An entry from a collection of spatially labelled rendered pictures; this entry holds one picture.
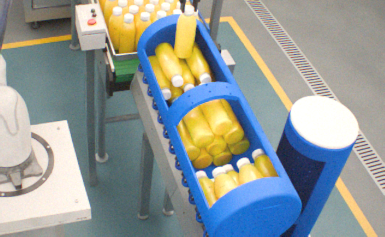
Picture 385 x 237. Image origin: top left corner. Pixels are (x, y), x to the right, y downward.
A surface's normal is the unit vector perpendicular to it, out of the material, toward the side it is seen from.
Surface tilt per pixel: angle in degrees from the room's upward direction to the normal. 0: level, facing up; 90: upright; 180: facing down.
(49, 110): 0
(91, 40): 90
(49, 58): 0
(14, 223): 90
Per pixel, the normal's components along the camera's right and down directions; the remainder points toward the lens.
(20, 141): 0.81, 0.43
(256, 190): -0.04, -0.69
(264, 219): 0.31, 0.67
